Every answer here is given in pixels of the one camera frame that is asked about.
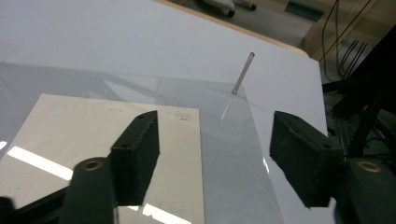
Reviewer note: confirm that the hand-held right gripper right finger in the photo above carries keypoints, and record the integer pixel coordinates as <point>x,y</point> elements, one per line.
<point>303,158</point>

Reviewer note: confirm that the clear acrylic photo frame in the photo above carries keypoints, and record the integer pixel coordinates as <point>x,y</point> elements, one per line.
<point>224,161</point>

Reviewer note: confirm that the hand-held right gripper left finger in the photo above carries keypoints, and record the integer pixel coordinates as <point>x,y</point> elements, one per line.
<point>135,161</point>

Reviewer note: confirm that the thin metal frame pin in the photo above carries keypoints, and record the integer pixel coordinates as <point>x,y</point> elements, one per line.
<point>243,73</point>

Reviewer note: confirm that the teal flat object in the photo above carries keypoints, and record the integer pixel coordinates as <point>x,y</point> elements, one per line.
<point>305,11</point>

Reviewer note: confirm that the grey chair leg black caster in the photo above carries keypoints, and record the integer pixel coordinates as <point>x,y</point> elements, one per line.
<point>247,4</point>

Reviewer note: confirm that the black metal stand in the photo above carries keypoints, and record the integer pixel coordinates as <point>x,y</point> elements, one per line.
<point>367,102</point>

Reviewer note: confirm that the beige postcard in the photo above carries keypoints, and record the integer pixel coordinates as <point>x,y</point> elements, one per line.
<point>77,127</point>

